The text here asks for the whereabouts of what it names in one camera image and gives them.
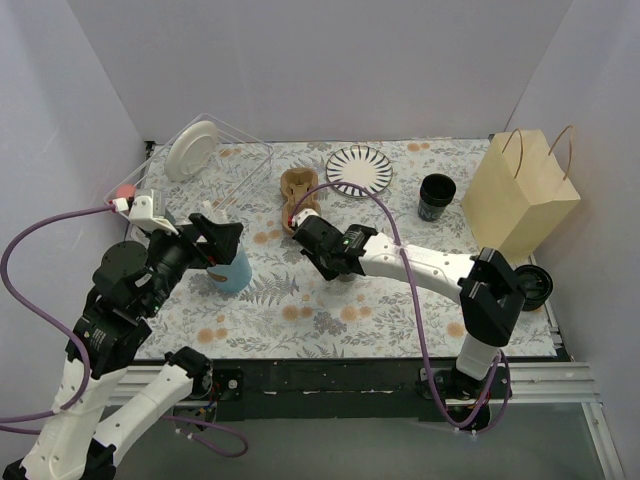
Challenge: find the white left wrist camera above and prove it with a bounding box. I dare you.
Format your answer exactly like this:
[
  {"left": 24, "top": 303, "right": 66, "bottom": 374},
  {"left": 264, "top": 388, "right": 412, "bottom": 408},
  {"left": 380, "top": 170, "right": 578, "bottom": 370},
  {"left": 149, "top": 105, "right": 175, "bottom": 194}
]
[{"left": 109, "top": 188, "right": 178, "bottom": 234}]

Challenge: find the stack of black lids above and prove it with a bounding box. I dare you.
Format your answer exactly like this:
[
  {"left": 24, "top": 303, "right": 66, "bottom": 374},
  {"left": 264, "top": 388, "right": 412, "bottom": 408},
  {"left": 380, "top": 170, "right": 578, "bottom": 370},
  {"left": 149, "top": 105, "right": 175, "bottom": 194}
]
[{"left": 515, "top": 264, "right": 553, "bottom": 312}]

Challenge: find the stack of black cups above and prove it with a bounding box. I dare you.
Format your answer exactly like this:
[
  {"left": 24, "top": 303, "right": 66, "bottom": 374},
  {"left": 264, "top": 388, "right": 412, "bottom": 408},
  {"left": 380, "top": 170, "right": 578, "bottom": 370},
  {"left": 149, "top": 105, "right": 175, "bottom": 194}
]
[{"left": 418, "top": 173, "right": 457, "bottom": 222}]

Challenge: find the plain white plate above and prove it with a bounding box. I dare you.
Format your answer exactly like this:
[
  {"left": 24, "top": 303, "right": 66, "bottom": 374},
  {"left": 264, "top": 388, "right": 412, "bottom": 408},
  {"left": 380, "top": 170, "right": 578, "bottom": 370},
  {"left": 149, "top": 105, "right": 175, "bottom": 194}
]
[{"left": 164, "top": 120, "right": 218, "bottom": 181}]

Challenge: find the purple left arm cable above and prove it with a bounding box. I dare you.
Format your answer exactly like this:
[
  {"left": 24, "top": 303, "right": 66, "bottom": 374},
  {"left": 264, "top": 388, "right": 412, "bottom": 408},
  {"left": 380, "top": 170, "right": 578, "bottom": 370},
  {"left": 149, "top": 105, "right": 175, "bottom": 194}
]
[{"left": 0, "top": 204, "right": 250, "bottom": 457}]

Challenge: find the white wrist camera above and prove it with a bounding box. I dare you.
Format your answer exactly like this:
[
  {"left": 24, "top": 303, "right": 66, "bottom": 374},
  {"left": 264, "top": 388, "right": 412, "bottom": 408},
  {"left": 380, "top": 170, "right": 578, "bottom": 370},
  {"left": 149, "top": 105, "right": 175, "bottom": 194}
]
[
  {"left": 289, "top": 208, "right": 319, "bottom": 230},
  {"left": 109, "top": 188, "right": 178, "bottom": 234}
]

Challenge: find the floral tablecloth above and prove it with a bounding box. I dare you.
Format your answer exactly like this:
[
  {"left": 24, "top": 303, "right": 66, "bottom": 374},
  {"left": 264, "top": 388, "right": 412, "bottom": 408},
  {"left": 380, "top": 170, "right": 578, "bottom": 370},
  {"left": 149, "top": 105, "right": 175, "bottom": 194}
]
[{"left": 97, "top": 138, "right": 564, "bottom": 361}]

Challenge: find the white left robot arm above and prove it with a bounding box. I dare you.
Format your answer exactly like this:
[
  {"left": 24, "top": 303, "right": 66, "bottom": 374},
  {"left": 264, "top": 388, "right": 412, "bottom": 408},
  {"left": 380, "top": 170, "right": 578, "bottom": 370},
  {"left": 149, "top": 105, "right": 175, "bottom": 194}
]
[{"left": 2, "top": 213, "right": 243, "bottom": 479}]

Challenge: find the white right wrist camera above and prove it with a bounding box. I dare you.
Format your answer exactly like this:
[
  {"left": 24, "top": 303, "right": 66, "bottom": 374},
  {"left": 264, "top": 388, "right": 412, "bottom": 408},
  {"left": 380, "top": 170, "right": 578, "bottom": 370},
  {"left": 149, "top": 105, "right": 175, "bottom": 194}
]
[{"left": 289, "top": 208, "right": 319, "bottom": 230}]

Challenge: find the blue striped white plate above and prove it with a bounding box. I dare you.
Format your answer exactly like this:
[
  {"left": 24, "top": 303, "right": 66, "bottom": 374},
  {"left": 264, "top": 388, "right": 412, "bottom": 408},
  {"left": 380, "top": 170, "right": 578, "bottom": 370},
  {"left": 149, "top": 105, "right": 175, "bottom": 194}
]
[{"left": 325, "top": 145, "right": 393, "bottom": 199}]

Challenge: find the light blue straw cup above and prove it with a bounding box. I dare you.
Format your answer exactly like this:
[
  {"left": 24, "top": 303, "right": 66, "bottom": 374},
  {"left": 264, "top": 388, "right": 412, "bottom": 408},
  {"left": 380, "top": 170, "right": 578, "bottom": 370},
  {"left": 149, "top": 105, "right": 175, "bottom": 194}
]
[{"left": 206, "top": 243, "right": 252, "bottom": 294}]

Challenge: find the brown paper bag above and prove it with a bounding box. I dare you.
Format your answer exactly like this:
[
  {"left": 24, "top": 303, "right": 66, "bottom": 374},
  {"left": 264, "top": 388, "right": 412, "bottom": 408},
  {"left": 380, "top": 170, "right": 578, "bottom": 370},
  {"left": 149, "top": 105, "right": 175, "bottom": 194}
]
[{"left": 461, "top": 125, "right": 581, "bottom": 262}]

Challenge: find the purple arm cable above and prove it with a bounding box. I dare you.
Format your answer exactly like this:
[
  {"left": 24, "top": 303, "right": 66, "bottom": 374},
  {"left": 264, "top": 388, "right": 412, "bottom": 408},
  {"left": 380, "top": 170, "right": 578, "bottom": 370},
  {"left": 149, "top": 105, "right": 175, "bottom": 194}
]
[
  {"left": 0, "top": 204, "right": 250, "bottom": 457},
  {"left": 287, "top": 181, "right": 514, "bottom": 432}
]

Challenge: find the pink cup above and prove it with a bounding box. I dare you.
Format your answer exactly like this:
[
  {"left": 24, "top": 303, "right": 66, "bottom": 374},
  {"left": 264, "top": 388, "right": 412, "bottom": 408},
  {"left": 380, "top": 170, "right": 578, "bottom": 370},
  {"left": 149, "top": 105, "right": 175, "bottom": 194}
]
[{"left": 114, "top": 184, "right": 136, "bottom": 200}]

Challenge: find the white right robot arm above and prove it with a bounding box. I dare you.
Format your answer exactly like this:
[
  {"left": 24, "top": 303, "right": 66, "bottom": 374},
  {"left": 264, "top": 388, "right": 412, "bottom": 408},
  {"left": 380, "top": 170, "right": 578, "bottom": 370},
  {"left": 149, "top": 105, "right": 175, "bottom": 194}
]
[{"left": 290, "top": 209, "right": 526, "bottom": 398}]

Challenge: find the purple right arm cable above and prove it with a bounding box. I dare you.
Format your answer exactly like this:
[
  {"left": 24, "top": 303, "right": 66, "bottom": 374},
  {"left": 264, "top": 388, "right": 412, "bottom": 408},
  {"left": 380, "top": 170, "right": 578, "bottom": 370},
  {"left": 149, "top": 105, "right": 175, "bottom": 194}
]
[{"left": 287, "top": 181, "right": 514, "bottom": 432}]

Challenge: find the white wrapped straws bundle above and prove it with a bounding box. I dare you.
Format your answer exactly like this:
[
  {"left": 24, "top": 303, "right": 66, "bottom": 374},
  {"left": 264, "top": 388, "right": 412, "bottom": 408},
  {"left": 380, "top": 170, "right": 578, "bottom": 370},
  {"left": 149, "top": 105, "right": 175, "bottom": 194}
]
[{"left": 202, "top": 200, "right": 229, "bottom": 224}]

